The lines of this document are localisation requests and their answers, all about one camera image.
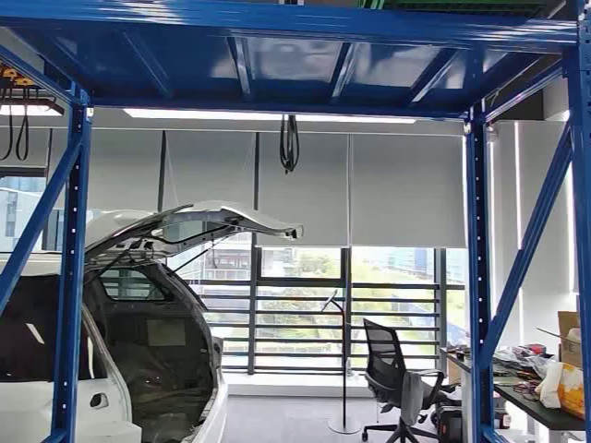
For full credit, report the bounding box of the black floor lamp stand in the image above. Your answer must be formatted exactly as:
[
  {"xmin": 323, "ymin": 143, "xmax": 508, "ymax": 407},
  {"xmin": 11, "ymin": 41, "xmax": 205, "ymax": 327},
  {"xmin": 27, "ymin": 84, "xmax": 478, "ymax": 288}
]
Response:
[{"xmin": 322, "ymin": 290, "xmax": 362, "ymax": 437}]

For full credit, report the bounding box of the open cardboard box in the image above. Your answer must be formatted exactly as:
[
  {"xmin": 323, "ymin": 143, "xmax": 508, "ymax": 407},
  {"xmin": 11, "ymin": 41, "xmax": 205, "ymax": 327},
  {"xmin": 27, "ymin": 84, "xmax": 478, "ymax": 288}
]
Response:
[{"xmin": 535, "ymin": 310, "xmax": 583, "ymax": 370}]

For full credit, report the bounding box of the grey roller blind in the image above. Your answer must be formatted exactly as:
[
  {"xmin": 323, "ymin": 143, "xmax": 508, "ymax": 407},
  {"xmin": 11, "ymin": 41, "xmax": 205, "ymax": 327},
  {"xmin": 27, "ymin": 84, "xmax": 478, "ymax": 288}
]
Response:
[
  {"xmin": 258, "ymin": 131, "xmax": 350, "ymax": 249},
  {"xmin": 165, "ymin": 129, "xmax": 257, "ymax": 222},
  {"xmin": 50, "ymin": 125, "xmax": 162, "ymax": 212},
  {"xmin": 350, "ymin": 133, "xmax": 466, "ymax": 249}
]

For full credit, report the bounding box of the yellow overhead hoist trolley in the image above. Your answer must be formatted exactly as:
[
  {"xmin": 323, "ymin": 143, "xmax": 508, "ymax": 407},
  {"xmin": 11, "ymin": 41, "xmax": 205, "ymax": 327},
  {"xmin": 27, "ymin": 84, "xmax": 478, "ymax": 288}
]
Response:
[{"xmin": 0, "ymin": 64, "xmax": 37, "ymax": 90}]

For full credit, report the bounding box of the black mesh office chair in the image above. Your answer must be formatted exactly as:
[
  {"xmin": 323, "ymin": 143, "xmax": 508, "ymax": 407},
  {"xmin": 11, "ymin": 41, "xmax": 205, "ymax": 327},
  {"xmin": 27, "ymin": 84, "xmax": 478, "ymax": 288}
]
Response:
[{"xmin": 361, "ymin": 317, "xmax": 458, "ymax": 443}]

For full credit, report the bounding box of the grey cloth on chair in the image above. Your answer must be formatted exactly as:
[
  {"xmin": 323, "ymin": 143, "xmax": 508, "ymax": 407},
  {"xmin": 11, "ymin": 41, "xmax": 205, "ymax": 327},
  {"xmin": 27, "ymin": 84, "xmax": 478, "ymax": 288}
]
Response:
[{"xmin": 399, "ymin": 371, "xmax": 423, "ymax": 427}]

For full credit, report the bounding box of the black equipment case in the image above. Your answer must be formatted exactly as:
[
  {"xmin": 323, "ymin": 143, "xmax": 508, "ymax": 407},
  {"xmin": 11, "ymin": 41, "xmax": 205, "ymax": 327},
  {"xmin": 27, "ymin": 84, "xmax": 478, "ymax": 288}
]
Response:
[{"xmin": 436, "ymin": 406, "xmax": 464, "ymax": 443}]

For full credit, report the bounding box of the tangle of coloured wires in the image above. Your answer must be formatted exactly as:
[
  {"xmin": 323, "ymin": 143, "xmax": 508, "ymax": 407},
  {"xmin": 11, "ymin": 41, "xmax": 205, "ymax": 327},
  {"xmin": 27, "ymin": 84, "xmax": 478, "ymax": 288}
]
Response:
[{"xmin": 509, "ymin": 378, "xmax": 541, "ymax": 401}]

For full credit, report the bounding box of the blue steel shelf rack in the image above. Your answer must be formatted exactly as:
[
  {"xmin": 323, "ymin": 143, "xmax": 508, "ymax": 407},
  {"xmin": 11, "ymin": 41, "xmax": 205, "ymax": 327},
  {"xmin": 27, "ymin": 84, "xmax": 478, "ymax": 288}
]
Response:
[{"xmin": 0, "ymin": 0, "xmax": 591, "ymax": 443}]

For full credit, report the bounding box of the white car body shell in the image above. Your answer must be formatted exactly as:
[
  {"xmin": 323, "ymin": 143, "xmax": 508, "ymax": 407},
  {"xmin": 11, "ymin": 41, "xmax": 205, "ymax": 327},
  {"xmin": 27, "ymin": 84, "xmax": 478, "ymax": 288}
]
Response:
[{"xmin": 0, "ymin": 200, "xmax": 305, "ymax": 443}]

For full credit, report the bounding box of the black hanging strap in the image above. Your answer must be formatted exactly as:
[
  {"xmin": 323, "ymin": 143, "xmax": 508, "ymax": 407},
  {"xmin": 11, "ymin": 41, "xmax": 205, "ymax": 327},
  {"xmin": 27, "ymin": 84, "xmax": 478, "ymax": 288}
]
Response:
[{"xmin": 0, "ymin": 85, "xmax": 31, "ymax": 163}]

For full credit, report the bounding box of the white yellow plastic bag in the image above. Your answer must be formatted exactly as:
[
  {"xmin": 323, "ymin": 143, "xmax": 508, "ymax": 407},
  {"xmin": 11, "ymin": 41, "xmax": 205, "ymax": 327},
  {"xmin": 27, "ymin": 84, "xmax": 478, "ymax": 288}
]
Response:
[{"xmin": 535, "ymin": 360, "xmax": 586, "ymax": 422}]

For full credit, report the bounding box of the black hanging cable loop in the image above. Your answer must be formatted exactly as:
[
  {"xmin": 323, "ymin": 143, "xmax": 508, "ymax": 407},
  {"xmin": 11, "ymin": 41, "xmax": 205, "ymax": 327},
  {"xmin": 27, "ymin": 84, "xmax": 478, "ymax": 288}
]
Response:
[{"xmin": 279, "ymin": 114, "xmax": 301, "ymax": 175}]

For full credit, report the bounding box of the dark-topped desk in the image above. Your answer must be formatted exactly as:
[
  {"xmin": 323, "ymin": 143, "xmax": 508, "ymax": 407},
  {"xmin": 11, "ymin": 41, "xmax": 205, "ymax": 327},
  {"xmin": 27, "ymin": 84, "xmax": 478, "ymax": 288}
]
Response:
[{"xmin": 439, "ymin": 347, "xmax": 587, "ymax": 443}]

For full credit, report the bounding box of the black balcony railing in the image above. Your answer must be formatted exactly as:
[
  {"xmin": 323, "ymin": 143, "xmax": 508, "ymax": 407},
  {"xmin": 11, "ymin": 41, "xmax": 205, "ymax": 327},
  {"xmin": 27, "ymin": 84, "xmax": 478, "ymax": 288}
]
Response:
[{"xmin": 184, "ymin": 278, "xmax": 466, "ymax": 376}]

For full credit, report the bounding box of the long ceiling light bar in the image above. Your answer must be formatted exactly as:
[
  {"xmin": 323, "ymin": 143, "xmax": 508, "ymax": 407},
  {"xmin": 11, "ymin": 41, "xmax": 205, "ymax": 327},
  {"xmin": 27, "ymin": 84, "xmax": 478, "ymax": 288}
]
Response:
[{"xmin": 123, "ymin": 108, "xmax": 417, "ymax": 126}]

